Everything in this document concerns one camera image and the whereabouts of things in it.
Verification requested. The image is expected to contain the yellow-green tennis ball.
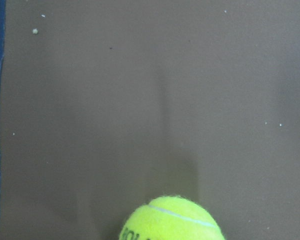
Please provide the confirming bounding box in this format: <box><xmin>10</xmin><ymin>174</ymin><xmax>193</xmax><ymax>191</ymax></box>
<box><xmin>118</xmin><ymin>196</ymin><xmax>225</xmax><ymax>240</ymax></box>

